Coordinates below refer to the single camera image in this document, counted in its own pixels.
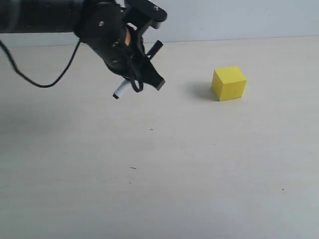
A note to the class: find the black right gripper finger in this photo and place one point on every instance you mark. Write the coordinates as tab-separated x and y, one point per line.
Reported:
143	72

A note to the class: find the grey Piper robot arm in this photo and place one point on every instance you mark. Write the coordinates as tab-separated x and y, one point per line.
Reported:
42	16

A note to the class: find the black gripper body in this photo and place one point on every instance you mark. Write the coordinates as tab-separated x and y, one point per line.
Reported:
100	25

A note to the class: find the black and white marker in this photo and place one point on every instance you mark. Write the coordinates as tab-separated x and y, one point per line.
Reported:
124	85

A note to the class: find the yellow foam cube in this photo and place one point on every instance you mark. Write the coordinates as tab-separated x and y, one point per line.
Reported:
228	83

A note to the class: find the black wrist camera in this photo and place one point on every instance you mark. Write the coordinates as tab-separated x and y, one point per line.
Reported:
143	14

